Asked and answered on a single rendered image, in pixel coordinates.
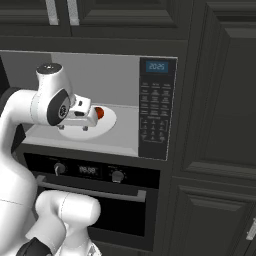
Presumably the grey oven door handle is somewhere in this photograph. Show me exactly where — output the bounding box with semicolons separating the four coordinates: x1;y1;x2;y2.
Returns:
34;175;147;203

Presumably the red round fruit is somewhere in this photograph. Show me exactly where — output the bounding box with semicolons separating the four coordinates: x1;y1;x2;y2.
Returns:
94;106;106;121

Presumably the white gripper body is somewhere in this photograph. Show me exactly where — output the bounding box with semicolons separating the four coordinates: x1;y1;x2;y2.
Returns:
57;106;100;129

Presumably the grey oven knob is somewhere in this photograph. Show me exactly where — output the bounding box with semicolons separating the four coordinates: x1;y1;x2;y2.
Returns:
53;162;67;177
111;170;124;184

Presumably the black microwave oven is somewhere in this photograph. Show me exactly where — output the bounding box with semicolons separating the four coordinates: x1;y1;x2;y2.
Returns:
0;49;179;162

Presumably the tall dark grey cupboard door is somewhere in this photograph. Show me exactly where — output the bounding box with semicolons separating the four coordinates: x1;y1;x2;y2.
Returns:
180;0;256;183

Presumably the grey cupboard handle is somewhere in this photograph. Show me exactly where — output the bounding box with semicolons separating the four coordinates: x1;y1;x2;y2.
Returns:
44;0;61;26
245;217;256;242
66;0;81;27

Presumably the white round microwave plate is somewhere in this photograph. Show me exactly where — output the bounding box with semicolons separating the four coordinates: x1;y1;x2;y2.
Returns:
57;105;118;141

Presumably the black oven door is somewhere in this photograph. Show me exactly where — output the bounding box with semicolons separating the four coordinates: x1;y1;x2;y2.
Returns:
31;171;159;251

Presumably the black microwave door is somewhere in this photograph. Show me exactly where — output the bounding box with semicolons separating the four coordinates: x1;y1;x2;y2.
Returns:
0;55;28;154

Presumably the black built-in oven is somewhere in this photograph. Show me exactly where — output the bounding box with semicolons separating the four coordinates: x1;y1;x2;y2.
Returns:
15;143;162;252

